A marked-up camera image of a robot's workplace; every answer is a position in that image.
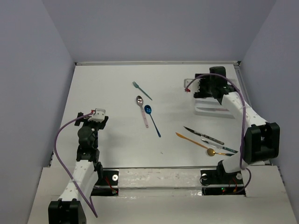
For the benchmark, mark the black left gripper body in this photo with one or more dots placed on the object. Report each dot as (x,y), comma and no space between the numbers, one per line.
(94,127)

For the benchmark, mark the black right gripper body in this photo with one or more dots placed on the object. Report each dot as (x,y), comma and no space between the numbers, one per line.
(206,86)

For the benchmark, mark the silver spoon pink handle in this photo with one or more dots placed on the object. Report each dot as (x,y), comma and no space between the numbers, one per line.
(139,101)

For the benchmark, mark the blue spoon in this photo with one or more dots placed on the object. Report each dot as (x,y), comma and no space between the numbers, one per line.
(148,110)

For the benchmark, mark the teal fork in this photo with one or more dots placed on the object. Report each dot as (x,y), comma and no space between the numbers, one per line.
(138,87)

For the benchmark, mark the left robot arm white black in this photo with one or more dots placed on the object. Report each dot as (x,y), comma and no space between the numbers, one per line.
(69,207)

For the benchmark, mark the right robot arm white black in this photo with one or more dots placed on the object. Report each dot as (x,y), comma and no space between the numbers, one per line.
(259,138)

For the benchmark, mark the white compartment tray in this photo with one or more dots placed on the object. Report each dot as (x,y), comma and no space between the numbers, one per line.
(204,103)

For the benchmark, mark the small silver knife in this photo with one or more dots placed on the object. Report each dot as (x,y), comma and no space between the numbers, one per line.
(219,146)

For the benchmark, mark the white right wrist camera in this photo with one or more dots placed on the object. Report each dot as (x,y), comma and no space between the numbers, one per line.
(192,82)

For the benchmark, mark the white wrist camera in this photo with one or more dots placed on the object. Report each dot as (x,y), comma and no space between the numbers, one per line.
(192,82)
(98,115)

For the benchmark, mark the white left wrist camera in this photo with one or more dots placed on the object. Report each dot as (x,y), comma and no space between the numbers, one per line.
(98,115)

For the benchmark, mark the knife black speckled handle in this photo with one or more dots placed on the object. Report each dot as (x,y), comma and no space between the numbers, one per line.
(204,135)

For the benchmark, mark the gold spoon orange handle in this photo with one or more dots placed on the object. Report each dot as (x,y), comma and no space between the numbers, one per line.
(190,140)

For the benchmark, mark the gold utensil teal handle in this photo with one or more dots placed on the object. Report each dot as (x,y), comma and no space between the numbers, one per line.
(211,152)

